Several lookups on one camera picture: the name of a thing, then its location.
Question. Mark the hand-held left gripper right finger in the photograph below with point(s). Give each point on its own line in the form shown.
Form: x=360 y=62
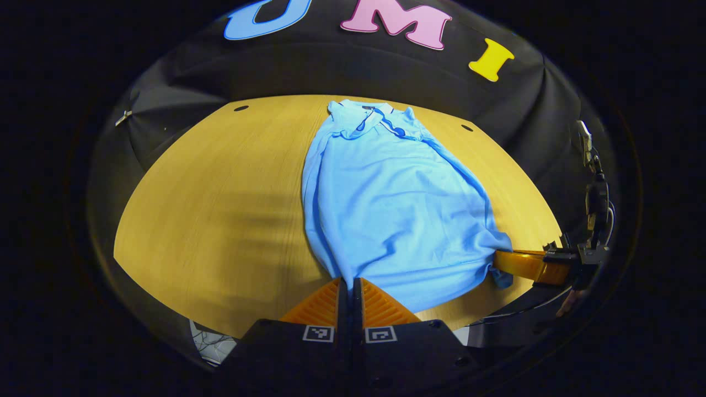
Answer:
x=402 y=353

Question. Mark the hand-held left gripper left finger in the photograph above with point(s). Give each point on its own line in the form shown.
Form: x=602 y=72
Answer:
x=298 y=353

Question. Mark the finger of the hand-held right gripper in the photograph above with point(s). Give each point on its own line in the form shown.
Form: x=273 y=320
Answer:
x=529 y=267

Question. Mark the light blue T-shirt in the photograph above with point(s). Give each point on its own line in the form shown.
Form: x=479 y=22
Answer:
x=397 y=209

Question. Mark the black backdrop cloth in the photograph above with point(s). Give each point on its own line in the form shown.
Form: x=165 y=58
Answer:
x=386 y=71

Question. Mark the metal backdrop clip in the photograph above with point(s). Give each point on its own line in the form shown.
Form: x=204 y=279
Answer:
x=123 y=117

